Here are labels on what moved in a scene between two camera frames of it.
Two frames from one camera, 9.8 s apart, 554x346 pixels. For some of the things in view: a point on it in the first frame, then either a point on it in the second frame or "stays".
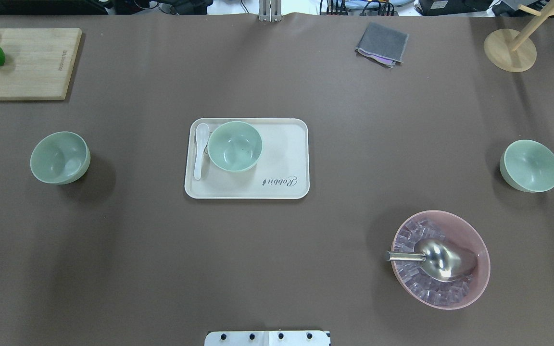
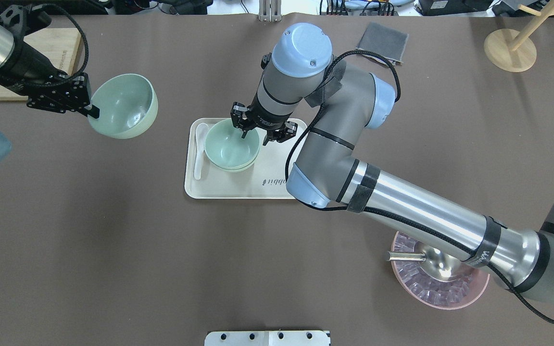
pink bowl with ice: [462, 290] stays
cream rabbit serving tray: [247, 158] stays
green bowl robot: [60, 157] to [128, 104]
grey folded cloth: [385, 45] stays
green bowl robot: [530, 166] to [224, 145]
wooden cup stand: [514, 51] stays
